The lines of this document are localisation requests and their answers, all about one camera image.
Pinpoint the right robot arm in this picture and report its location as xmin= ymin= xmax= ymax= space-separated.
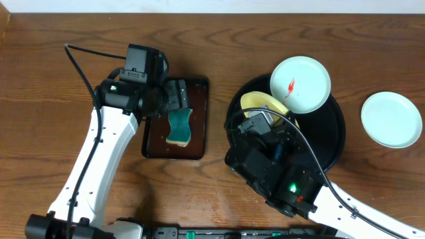
xmin=224 ymin=108 xmax=424 ymax=238

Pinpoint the yellow plate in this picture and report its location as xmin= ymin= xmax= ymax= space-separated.
xmin=240 ymin=91 xmax=289 ymax=126

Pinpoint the pale blue plate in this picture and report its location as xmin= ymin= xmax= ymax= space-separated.
xmin=361 ymin=92 xmax=422 ymax=149
xmin=270 ymin=56 xmax=331 ymax=114

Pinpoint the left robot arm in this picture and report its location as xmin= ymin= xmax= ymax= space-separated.
xmin=25 ymin=78 xmax=189 ymax=238

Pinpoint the black round tray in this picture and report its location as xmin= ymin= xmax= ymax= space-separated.
xmin=226 ymin=73 xmax=346 ymax=172

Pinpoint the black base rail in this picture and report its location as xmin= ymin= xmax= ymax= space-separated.
xmin=143 ymin=227 xmax=336 ymax=239

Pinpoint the black rectangular tray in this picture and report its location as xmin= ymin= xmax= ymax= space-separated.
xmin=141 ymin=76 xmax=209 ymax=160

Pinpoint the green yellow sponge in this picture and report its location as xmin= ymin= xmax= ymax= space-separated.
xmin=166 ymin=108 xmax=193 ymax=147

